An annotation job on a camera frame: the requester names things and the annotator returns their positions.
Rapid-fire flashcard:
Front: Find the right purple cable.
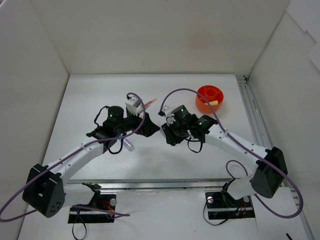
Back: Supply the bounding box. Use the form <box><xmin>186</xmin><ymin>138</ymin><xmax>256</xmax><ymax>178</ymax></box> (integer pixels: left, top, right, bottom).
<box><xmin>159</xmin><ymin>87</ymin><xmax>305</xmax><ymax>220</ymax></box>

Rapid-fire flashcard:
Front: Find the orange round divided container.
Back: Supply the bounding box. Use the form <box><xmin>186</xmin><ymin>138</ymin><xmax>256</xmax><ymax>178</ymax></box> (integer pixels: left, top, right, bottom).
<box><xmin>195</xmin><ymin>85</ymin><xmax>224</xmax><ymax>114</ymax></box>

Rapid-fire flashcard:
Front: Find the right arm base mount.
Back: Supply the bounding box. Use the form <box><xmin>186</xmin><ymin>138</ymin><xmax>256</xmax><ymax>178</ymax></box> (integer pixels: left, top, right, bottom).
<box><xmin>204</xmin><ymin>191</ymin><xmax>256</xmax><ymax>221</ymax></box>

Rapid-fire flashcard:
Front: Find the yellow highlighter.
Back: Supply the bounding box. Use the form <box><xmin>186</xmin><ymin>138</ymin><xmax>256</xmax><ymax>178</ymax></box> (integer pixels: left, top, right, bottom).
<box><xmin>209</xmin><ymin>100</ymin><xmax>219</xmax><ymax>106</ymax></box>

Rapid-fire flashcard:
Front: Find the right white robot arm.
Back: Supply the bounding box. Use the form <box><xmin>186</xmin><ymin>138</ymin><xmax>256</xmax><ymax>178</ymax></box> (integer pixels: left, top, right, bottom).
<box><xmin>159</xmin><ymin>105</ymin><xmax>288</xmax><ymax>206</ymax></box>

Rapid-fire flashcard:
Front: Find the clear blue glue bottle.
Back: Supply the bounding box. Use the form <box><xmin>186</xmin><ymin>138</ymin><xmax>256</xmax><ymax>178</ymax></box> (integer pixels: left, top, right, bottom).
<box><xmin>123</xmin><ymin>138</ymin><xmax>135</xmax><ymax>152</ymax></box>

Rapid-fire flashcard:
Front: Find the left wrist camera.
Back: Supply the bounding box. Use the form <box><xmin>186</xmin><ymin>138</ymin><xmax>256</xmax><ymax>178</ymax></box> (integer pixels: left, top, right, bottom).
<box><xmin>125</xmin><ymin>96</ymin><xmax>143</xmax><ymax>117</ymax></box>

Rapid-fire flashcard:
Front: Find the pink capped pen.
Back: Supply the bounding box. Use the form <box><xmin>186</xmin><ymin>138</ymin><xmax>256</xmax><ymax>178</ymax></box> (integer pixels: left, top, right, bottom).
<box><xmin>144</xmin><ymin>98</ymin><xmax>158</xmax><ymax>107</ymax></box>

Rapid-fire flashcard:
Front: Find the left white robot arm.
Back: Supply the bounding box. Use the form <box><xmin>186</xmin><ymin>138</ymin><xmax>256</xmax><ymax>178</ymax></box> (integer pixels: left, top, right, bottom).
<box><xmin>22</xmin><ymin>106</ymin><xmax>160</xmax><ymax>218</ymax></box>

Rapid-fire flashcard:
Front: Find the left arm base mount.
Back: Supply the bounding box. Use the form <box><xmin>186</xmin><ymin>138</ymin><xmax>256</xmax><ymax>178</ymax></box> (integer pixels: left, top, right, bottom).
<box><xmin>67</xmin><ymin>193</ymin><xmax>117</xmax><ymax>224</ymax></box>

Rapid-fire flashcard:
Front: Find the aluminium frame rail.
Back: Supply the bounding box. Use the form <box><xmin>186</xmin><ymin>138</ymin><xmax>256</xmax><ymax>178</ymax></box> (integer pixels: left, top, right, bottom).
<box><xmin>235</xmin><ymin>75</ymin><xmax>315</xmax><ymax>240</ymax></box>

